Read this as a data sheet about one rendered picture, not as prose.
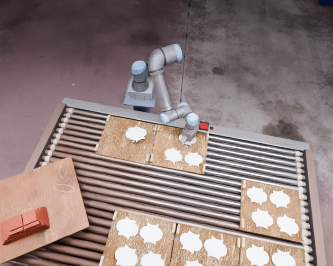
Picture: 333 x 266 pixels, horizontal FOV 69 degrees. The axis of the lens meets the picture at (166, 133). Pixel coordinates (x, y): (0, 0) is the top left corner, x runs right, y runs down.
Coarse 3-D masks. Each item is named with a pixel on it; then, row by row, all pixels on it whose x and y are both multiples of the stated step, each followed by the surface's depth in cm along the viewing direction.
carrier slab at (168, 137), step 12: (168, 132) 192; (180, 132) 193; (156, 144) 186; (168, 144) 187; (180, 144) 187; (192, 144) 188; (204, 144) 188; (156, 156) 181; (204, 156) 183; (180, 168) 177; (192, 168) 178
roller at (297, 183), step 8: (56, 136) 188; (64, 136) 188; (72, 136) 189; (88, 144) 187; (96, 144) 186; (216, 168) 181; (224, 168) 181; (232, 168) 181; (256, 176) 180; (264, 176) 179; (272, 176) 180; (296, 184) 178; (304, 184) 178
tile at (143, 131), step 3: (135, 129) 184; (138, 129) 184; (141, 129) 184; (144, 129) 185; (132, 132) 183; (135, 132) 183; (138, 132) 183; (141, 132) 183; (144, 132) 183; (129, 135) 181; (132, 135) 182; (135, 135) 182; (138, 135) 182; (141, 135) 182; (144, 135) 182; (129, 138) 181; (132, 138) 180; (135, 138) 180; (138, 138) 180; (141, 138) 181; (144, 138) 181
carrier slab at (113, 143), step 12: (120, 120) 196; (132, 120) 196; (108, 132) 190; (120, 132) 190; (108, 144) 185; (120, 144) 185; (132, 144) 185; (144, 144) 186; (108, 156) 180; (120, 156) 180; (132, 156) 180; (144, 156) 181
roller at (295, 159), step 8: (64, 112) 199; (88, 120) 197; (96, 120) 197; (104, 120) 197; (208, 144) 192; (216, 144) 191; (224, 144) 191; (248, 152) 191; (256, 152) 190; (264, 152) 189; (272, 152) 190; (296, 160) 188
